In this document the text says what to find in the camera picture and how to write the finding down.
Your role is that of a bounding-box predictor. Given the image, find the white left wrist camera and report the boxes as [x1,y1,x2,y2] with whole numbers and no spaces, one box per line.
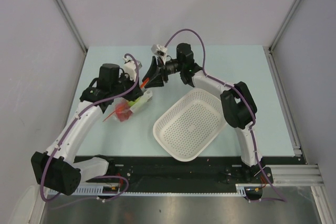
[123,59,137,81]

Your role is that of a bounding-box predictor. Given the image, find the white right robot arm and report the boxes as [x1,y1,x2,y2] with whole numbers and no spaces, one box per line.
[142,43,262,183]

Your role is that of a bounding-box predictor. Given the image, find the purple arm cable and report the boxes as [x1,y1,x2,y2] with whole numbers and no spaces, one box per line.
[39,53,140,210]
[164,28,287,203]

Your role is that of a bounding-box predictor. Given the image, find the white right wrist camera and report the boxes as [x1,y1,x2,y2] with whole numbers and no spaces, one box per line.
[151,44,167,58]

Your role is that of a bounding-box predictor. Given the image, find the white slotted cable duct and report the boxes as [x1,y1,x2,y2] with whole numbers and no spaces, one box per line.
[73,185,103,195]

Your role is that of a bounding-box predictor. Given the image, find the green fake grapes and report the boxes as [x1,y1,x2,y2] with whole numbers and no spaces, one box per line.
[127,97,143,107]

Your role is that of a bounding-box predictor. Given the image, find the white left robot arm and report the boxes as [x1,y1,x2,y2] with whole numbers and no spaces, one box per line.
[31,60,143,196]

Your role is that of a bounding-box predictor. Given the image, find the aluminium frame rail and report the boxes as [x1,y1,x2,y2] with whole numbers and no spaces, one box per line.
[264,47,324,186]

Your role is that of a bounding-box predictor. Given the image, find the red fake apple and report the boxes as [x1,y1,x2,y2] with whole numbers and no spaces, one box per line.
[116,103,132,122]

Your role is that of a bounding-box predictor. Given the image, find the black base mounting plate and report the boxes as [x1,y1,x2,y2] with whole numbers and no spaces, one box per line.
[86,155,274,185]

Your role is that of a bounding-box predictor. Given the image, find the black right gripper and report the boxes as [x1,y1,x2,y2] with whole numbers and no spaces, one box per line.
[143,56,184,89]

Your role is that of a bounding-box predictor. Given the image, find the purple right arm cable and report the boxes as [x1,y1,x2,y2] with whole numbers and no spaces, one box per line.
[164,28,287,203]

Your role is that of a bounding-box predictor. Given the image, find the white perforated plastic basket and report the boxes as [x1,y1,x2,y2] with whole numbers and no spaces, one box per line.
[153,88,227,162]

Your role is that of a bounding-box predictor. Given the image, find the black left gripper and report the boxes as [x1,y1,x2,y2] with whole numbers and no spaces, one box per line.
[111,72,143,102]

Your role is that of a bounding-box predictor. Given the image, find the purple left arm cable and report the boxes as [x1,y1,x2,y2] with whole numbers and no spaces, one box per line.
[39,53,140,210]

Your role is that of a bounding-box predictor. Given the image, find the clear zip top bag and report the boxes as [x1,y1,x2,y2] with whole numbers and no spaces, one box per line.
[103,78,153,122]

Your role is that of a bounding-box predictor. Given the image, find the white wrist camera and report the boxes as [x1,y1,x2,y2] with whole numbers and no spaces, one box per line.
[151,44,167,58]
[123,59,137,81]

